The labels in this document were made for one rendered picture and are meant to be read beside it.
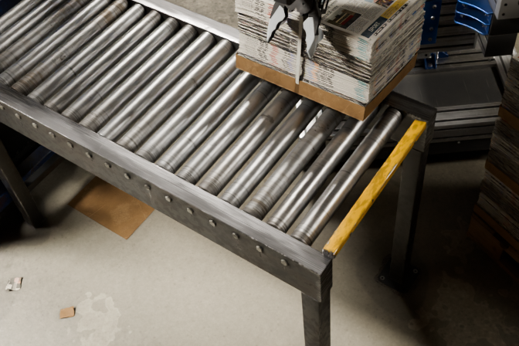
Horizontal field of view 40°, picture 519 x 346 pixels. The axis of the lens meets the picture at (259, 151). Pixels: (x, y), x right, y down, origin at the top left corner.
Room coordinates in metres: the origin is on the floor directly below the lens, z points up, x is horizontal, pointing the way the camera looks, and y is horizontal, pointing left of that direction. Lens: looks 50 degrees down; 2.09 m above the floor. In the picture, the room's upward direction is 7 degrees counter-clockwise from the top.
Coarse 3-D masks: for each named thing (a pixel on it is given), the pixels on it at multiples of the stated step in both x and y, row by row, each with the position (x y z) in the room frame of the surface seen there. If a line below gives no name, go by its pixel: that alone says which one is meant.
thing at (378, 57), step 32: (352, 0) 1.32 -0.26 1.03; (384, 0) 1.31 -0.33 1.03; (416, 0) 1.31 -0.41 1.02; (352, 32) 1.18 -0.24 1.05; (384, 32) 1.18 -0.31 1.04; (416, 32) 1.31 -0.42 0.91; (320, 64) 1.21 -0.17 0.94; (352, 64) 1.16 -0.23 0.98; (384, 64) 1.18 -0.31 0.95; (352, 96) 1.15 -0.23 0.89
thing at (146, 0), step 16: (128, 0) 1.75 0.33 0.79; (144, 0) 1.73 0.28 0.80; (160, 0) 1.72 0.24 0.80; (176, 16) 1.63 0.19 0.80; (192, 16) 1.63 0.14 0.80; (224, 32) 1.54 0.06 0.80; (400, 96) 1.21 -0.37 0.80; (400, 112) 1.16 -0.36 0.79; (416, 112) 1.15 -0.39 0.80; (432, 112) 1.14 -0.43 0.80; (368, 128) 1.22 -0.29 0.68; (400, 128) 1.16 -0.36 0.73; (432, 128) 1.15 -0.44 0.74; (416, 144) 1.13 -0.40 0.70
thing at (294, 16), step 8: (336, 0) 1.32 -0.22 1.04; (320, 8) 1.28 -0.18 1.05; (296, 16) 1.27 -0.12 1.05; (304, 16) 1.26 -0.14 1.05; (296, 24) 1.27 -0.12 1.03; (296, 32) 1.26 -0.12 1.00; (304, 32) 1.25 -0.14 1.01; (296, 40) 1.26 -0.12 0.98; (304, 40) 1.25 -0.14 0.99; (296, 48) 1.26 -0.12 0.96; (304, 48) 1.24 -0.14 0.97; (296, 56) 1.26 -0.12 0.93; (304, 56) 1.24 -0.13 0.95; (296, 64) 1.25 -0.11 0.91; (304, 64) 1.24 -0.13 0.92; (288, 72) 1.26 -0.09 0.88; (304, 72) 1.24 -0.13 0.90; (304, 80) 1.23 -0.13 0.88
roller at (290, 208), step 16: (352, 128) 1.12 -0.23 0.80; (336, 144) 1.08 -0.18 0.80; (352, 144) 1.09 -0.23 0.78; (320, 160) 1.04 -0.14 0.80; (336, 160) 1.04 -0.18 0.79; (304, 176) 1.00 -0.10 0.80; (320, 176) 1.00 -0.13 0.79; (304, 192) 0.95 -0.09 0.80; (288, 208) 0.91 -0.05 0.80; (304, 208) 0.93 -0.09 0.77; (272, 224) 0.88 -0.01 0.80; (288, 224) 0.88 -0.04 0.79
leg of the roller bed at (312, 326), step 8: (304, 296) 0.76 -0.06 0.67; (328, 296) 0.77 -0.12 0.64; (304, 304) 0.76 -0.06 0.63; (312, 304) 0.75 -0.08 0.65; (320, 304) 0.74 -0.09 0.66; (328, 304) 0.77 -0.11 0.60; (304, 312) 0.76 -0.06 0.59; (312, 312) 0.75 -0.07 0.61; (320, 312) 0.74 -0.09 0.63; (328, 312) 0.77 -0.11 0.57; (304, 320) 0.76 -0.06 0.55; (312, 320) 0.75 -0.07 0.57; (320, 320) 0.74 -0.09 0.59; (328, 320) 0.77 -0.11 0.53; (304, 328) 0.77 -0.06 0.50; (312, 328) 0.75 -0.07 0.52; (320, 328) 0.74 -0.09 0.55; (328, 328) 0.77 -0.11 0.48; (304, 336) 0.77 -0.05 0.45; (312, 336) 0.75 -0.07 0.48; (320, 336) 0.74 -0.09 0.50; (328, 336) 0.77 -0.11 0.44; (312, 344) 0.75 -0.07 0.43; (320, 344) 0.74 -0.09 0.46; (328, 344) 0.77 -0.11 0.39
